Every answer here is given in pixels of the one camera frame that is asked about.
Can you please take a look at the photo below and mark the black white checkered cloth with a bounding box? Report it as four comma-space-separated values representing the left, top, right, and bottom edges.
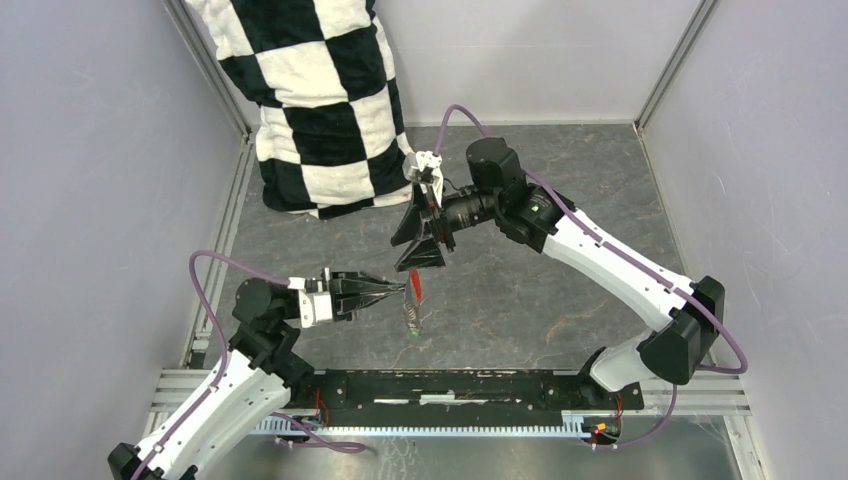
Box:
191, 1, 419, 219

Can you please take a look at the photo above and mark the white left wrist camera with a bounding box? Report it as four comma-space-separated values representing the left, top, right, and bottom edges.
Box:
288, 277, 331, 329

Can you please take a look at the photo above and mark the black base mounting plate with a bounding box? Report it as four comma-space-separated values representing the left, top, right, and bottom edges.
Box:
283, 369, 645, 428

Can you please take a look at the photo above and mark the white slotted cable duct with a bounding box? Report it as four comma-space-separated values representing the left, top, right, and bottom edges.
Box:
173, 413, 598, 439

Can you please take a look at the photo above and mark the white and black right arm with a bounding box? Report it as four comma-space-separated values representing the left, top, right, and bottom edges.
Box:
391, 138, 724, 408

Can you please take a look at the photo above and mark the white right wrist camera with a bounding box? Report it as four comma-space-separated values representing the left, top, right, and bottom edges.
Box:
403, 151, 444, 204

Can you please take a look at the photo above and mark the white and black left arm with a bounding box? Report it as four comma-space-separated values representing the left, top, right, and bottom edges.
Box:
107, 269, 406, 479

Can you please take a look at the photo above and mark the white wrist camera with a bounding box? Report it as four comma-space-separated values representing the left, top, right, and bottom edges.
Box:
288, 277, 331, 329
403, 151, 444, 204

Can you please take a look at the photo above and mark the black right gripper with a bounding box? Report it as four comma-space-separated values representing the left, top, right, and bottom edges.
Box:
391, 179, 502, 273

